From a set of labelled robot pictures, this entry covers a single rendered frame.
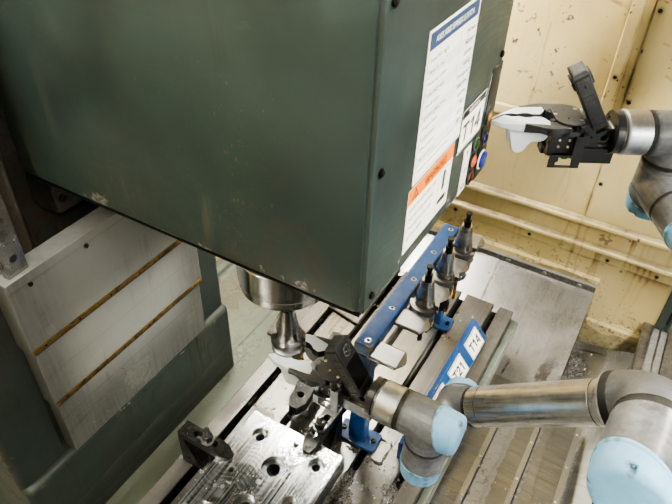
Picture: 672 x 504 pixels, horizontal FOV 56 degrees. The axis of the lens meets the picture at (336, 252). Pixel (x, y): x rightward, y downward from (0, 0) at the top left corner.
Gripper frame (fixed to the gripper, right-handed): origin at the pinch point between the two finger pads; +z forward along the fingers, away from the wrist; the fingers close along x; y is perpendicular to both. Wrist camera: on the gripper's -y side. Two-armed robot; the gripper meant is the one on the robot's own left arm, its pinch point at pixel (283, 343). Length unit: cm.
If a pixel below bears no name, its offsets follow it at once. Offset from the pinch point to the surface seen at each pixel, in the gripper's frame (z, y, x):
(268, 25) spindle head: -8, -64, -13
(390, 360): -16.4, 7.1, 12.8
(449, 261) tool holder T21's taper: -16.6, 1.2, 40.2
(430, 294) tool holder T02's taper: -17.0, 2.3, 29.4
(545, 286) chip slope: -33, 45, 97
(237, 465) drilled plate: 4.9, 30.0, -10.7
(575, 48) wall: -21, -28, 100
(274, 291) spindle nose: -3.8, -21.1, -7.4
